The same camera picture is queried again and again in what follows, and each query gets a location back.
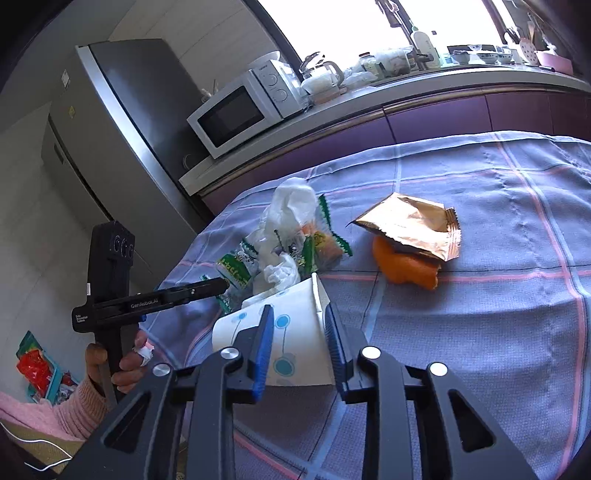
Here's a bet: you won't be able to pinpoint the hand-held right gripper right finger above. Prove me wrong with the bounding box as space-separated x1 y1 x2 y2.
323 305 541 480

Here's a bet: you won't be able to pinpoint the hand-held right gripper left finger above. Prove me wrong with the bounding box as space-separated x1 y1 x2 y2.
58 305 275 480

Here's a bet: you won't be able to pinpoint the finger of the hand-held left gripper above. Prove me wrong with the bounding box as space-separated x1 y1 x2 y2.
156 277 230 310

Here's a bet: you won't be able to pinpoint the white paper cup blue dots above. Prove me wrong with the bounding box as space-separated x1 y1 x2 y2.
211 272 335 387

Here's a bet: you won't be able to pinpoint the orange peel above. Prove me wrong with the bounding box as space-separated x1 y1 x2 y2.
372 236 439 291

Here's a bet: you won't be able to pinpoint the gold foil snack packet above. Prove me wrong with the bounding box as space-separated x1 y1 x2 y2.
347 191 462 264

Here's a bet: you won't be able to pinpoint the person's left forearm pink sleeve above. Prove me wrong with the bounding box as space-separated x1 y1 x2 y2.
0 376 112 441

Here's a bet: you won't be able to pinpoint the person's left hand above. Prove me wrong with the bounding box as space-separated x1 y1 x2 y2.
85 335 154 407

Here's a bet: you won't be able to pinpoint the crumpled white tissue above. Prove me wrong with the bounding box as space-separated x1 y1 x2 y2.
254 253 303 296

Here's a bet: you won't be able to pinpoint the green orange snack wrapper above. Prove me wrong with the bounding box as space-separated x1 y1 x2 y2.
298 194 354 274

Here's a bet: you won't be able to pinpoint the red snack packet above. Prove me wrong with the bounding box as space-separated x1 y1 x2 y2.
17 351 52 393

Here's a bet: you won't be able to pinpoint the white plastic bag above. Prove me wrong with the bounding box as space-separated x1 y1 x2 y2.
256 176 319 259

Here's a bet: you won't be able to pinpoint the grey refrigerator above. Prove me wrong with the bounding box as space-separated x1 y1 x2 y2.
41 39 218 241

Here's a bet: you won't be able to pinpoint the plaid purple tablecloth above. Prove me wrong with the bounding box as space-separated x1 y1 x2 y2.
139 130 591 480

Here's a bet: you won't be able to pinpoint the white microwave oven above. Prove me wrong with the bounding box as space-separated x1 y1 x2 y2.
186 59 308 160

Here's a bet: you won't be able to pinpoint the wooden kettle base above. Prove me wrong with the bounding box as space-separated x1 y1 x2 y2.
310 88 348 104

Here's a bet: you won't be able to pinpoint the glass kettle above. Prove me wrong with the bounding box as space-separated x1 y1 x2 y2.
298 52 346 95

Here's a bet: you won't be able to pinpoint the purple kitchen cabinet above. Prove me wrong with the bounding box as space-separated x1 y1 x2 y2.
198 80 591 217

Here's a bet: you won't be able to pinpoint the crumpled white bag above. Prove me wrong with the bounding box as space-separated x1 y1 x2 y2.
344 69 382 88

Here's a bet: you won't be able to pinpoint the white kitchen countertop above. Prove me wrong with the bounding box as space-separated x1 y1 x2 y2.
178 62 591 197

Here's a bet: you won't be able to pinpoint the clear bag of food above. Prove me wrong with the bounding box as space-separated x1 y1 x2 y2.
375 46 413 77

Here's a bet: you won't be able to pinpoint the stack of bowls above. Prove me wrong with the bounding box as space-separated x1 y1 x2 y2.
446 43 514 66

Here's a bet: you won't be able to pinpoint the white slotted spatula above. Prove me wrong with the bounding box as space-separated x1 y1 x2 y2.
518 21 540 65

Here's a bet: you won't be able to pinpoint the pink container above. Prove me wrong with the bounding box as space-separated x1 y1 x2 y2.
534 50 576 77

